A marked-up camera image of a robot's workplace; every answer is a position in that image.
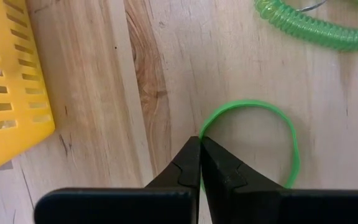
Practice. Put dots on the green rubber band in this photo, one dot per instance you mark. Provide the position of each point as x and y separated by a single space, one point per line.
250 103

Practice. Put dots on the yellow plastic basket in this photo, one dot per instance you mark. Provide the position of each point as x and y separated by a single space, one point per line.
11 137

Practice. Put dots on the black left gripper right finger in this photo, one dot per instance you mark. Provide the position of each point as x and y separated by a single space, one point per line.
228 193

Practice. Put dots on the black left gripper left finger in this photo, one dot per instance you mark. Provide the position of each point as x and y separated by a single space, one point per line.
179 193

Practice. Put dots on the green spiral wrist coil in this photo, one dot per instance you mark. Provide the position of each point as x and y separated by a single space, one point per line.
306 29

